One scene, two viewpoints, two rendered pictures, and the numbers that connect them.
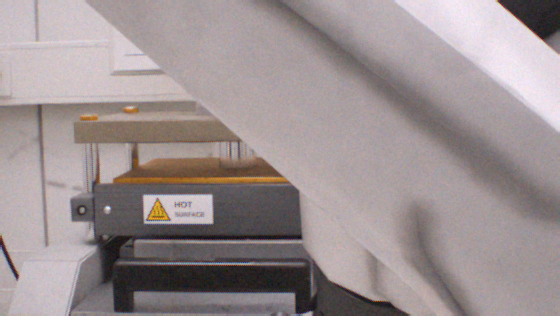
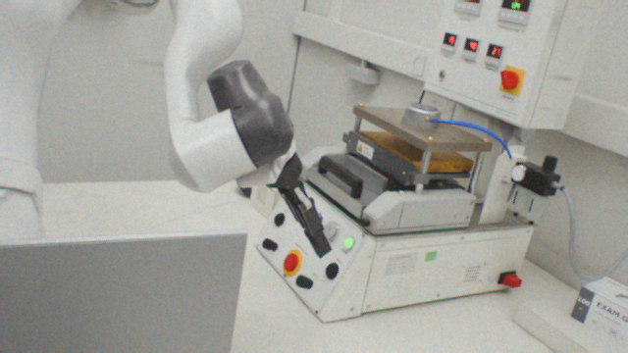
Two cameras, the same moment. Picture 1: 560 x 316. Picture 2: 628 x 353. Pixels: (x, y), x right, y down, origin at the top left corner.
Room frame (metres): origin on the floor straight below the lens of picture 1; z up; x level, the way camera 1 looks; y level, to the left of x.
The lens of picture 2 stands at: (-0.16, -0.86, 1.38)
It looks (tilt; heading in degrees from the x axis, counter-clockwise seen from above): 19 degrees down; 54
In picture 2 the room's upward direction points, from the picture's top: 10 degrees clockwise
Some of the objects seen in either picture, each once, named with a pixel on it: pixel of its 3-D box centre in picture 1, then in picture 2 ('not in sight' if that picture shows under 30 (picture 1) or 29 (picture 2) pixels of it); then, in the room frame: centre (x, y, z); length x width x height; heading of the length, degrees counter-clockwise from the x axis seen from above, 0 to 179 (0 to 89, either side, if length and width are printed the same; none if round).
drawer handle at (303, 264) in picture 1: (211, 284); (340, 176); (0.56, 0.06, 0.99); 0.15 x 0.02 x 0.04; 87
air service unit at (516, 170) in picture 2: not in sight; (529, 185); (0.86, -0.18, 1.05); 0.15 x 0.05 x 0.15; 87
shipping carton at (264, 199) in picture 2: not in sight; (290, 196); (0.67, 0.39, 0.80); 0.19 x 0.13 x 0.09; 177
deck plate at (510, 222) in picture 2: not in sight; (413, 198); (0.78, 0.05, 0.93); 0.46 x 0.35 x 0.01; 177
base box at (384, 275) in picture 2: not in sight; (395, 238); (0.74, 0.03, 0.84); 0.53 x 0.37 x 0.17; 177
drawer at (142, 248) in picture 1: (234, 265); (390, 182); (0.70, 0.05, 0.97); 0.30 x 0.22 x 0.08; 177
